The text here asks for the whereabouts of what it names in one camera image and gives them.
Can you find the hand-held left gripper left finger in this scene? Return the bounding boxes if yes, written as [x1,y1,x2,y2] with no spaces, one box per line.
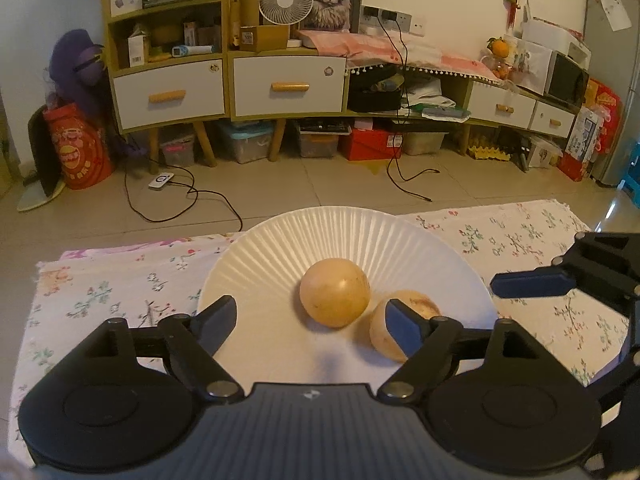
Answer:
[75,295,241,406]

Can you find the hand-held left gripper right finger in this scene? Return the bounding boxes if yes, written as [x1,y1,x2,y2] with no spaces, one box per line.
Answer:
[377,298,551,405]

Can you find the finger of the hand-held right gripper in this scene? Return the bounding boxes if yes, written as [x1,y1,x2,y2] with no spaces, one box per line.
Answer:
[582,305,640,411]
[490,231,640,317]

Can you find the yellow round fruit brown scar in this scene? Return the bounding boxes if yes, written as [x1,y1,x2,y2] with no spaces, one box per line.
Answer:
[369,290,443,363]

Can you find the large smooth yellow round fruit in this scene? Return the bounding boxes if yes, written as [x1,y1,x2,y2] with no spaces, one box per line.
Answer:
[299,258,372,329]

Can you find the white paper plate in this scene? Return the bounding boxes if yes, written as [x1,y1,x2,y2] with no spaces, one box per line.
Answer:
[197,206,499,386]

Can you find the floral tablecloth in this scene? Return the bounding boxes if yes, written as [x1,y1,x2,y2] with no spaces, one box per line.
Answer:
[10,199,631,461]

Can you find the red floor box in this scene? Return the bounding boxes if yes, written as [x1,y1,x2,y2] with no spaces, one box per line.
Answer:
[557,152,593,182]

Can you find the white floor box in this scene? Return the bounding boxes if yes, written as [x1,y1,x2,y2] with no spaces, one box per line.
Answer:
[525,135,563,168]

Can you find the yellow egg tray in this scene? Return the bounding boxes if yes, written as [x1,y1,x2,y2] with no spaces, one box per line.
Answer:
[467,144,513,162]

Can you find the blue stool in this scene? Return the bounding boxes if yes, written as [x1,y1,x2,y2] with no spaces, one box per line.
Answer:
[620,142,640,193]

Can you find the blue white box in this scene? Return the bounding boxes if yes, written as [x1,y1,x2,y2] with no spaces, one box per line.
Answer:
[567,107,603,161]

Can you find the small clear storage bin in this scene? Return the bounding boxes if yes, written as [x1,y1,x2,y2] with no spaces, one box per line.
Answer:
[159,127,197,167]

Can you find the clear bin blue lid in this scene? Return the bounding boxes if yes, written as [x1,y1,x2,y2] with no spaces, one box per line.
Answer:
[217,120,275,164]

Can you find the green pad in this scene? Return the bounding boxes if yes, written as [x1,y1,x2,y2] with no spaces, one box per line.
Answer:
[422,106,471,123]

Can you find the wooden drawer cabinet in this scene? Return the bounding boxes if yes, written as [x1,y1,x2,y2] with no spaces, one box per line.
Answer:
[227,0,349,163]

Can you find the grey refrigerator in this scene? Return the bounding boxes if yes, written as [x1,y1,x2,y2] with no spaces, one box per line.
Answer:
[582,0,640,191]

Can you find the clear bin dark lid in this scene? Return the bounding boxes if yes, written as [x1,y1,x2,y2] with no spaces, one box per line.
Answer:
[297,119,351,158]

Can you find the red gift box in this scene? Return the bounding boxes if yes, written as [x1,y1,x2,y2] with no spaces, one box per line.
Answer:
[582,79,623,111]

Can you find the low wooden cabinet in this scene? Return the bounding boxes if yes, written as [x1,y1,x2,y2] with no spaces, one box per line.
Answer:
[345,45,583,161]

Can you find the microwave oven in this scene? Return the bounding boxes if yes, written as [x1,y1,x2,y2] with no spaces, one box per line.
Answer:
[544,50,591,108]

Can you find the white papers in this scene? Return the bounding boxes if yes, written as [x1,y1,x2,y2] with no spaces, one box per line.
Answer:
[402,80,458,111]

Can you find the fruit bowl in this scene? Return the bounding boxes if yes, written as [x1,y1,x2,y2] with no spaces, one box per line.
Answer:
[485,55,516,83]

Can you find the red patterned bag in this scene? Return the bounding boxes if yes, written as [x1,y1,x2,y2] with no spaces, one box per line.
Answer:
[42,102,113,191]

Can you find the white printed cover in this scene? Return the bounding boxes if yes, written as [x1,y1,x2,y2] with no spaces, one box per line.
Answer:
[510,40,553,96]

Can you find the white flat base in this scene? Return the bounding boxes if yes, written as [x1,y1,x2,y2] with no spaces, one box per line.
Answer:
[17,177,66,212]

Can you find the black bag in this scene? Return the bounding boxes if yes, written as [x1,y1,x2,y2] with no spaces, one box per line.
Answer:
[346,72,406,113]

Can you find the black board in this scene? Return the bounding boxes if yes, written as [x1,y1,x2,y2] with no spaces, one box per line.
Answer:
[27,107,63,198]

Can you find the white appliance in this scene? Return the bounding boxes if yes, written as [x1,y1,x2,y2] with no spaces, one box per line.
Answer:
[522,17,592,66]

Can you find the pink tasselled cover cloth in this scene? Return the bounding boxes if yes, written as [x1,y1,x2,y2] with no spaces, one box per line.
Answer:
[299,29,506,83]

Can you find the white carton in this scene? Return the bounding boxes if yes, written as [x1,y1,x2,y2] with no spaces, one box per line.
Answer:
[127,27,151,68]

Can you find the cardboard box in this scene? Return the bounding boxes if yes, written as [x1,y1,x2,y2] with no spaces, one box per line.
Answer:
[239,25,291,53]

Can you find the paper note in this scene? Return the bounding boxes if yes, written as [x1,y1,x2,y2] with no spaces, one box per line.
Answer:
[599,0,633,31]

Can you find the tall wooden shelf cabinet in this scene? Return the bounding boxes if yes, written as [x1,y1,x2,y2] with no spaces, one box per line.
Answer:
[101,0,231,168]

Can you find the purple plush toy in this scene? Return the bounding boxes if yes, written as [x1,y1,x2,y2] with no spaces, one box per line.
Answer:
[47,29,148,161]

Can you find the cardboard tube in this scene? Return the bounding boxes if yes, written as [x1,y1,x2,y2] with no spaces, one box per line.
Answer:
[240,0,262,28]

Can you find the small white desk fan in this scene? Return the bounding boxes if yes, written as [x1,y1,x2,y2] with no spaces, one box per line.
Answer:
[259,0,318,50]

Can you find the framed cat picture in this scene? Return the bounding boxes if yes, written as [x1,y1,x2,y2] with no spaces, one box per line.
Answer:
[298,0,364,35]

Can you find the black floor cable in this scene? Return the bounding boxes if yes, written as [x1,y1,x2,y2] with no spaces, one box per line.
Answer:
[124,160,244,233]

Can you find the black power cable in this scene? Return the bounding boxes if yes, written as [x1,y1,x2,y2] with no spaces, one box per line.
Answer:
[377,15,443,203]

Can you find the small white drawer wooden handle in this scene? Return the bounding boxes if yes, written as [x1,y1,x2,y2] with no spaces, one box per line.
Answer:
[529,101,577,138]
[467,82,537,128]

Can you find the large white drawer wooden handle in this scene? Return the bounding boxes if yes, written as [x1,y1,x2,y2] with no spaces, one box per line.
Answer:
[232,56,347,118]
[112,60,226,131]

